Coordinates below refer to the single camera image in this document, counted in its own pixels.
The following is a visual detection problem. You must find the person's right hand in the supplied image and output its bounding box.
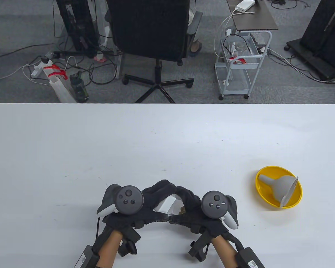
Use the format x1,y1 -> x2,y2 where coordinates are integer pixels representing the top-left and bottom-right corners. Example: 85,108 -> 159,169
168,186 -> 230,238

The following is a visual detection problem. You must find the person's left hand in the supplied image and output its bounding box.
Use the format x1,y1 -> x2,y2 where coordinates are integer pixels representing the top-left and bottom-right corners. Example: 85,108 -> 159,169
103,180 -> 180,233

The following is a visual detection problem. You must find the clear coffee jar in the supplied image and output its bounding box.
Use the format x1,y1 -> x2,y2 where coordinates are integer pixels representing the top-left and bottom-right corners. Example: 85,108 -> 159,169
174,196 -> 186,215

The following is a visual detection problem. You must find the white square jar lid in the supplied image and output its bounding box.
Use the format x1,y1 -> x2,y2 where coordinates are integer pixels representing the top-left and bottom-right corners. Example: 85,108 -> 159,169
154,195 -> 177,214

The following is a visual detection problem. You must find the yellow bowl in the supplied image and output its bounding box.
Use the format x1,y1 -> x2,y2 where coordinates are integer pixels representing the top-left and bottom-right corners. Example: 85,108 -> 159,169
255,166 -> 302,209

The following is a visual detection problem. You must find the grey funnel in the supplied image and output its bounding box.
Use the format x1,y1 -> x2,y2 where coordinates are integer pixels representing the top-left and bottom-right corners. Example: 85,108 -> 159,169
258,174 -> 300,208

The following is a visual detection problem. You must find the person's left forearm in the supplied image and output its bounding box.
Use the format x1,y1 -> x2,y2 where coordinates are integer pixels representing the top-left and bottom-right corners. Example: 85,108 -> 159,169
96,230 -> 123,268

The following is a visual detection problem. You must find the person's right forearm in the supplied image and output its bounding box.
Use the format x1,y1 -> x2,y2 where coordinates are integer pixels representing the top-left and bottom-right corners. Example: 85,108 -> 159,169
211,236 -> 238,268

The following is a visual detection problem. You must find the grey right hand controller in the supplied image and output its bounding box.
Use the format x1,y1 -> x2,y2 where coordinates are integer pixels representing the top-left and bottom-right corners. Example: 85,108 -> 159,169
201,191 -> 238,230

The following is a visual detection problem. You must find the grey hand controller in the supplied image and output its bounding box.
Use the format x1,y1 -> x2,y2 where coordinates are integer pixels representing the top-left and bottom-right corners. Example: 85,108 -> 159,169
201,191 -> 238,230
97,184 -> 144,217

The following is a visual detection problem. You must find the grey left hand controller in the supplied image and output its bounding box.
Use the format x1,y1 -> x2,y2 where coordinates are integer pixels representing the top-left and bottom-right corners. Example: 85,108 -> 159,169
97,184 -> 144,217

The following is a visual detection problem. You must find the dark water bottle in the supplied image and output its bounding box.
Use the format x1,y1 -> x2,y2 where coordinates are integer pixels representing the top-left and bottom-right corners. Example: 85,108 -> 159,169
70,71 -> 89,102

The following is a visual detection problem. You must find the white rolling cart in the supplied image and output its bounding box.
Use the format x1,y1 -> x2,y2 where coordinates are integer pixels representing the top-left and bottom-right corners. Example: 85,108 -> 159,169
214,27 -> 272,100

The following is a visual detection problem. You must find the black office chair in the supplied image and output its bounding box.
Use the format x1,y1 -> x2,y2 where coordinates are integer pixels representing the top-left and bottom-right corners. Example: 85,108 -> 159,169
105,0 -> 204,104

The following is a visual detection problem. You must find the white power strip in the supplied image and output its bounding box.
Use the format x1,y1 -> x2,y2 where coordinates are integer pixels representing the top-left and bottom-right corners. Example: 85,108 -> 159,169
31,60 -> 46,78

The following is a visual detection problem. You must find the black computer tower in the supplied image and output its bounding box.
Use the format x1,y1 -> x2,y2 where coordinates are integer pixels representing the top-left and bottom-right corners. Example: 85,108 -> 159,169
56,0 -> 99,58

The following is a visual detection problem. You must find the brown side table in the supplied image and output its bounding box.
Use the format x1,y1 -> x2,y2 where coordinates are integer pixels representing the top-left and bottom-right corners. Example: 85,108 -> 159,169
227,0 -> 279,32

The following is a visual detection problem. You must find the white power bank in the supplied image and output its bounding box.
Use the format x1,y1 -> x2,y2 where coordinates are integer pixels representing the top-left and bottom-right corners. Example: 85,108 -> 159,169
235,0 -> 255,13

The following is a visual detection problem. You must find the black wheeled stand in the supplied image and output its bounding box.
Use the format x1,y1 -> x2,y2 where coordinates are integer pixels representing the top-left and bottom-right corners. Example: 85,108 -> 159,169
285,0 -> 335,81

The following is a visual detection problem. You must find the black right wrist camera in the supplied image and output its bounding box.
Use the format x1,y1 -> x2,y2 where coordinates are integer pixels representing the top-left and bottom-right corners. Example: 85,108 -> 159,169
188,234 -> 211,262

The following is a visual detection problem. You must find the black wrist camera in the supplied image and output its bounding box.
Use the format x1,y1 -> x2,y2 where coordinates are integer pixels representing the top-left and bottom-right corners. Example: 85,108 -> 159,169
118,232 -> 141,257
188,234 -> 211,262

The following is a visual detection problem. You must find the black right glove cable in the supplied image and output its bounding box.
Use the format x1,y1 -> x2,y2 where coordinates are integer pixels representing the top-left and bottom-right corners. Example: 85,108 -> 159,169
226,233 -> 245,250

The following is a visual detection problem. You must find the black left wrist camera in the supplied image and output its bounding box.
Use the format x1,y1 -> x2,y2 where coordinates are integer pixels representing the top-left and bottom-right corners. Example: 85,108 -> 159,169
118,232 -> 141,257

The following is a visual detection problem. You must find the white charging cable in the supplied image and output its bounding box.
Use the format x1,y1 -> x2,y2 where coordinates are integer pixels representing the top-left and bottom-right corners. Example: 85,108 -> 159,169
214,10 -> 254,59

